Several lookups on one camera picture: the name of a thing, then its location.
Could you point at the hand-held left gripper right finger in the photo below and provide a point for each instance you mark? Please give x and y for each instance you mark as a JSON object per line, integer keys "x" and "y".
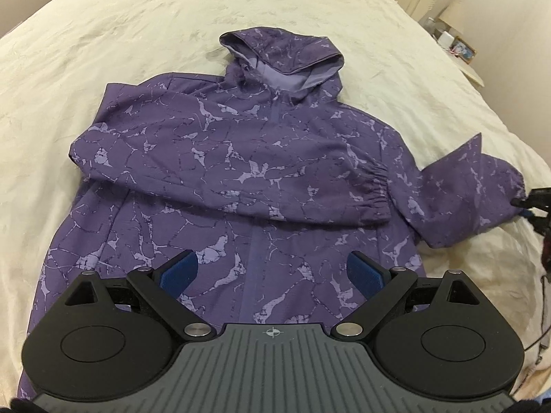
{"x": 365, "y": 273}

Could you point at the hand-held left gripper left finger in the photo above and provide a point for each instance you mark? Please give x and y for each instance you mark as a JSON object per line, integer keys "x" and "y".
{"x": 183, "y": 272}

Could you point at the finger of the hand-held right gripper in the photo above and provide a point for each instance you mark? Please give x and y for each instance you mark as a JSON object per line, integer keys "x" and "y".
{"x": 533, "y": 217}
{"x": 540, "y": 197}

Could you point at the purple marbled hooded jacket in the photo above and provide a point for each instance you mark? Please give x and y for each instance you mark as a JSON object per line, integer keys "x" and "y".
{"x": 258, "y": 159}

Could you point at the cream nightstand with lamp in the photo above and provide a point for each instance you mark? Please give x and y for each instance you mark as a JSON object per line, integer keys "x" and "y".
{"x": 467, "y": 71}

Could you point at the cream table lamp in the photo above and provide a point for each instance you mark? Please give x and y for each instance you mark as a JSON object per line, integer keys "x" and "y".
{"x": 450, "y": 15}

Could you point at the cream embroidered bedspread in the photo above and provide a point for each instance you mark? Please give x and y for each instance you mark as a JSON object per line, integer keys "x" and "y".
{"x": 107, "y": 43}

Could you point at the small picture frame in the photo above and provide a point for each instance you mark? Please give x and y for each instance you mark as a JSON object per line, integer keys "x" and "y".
{"x": 464, "y": 50}

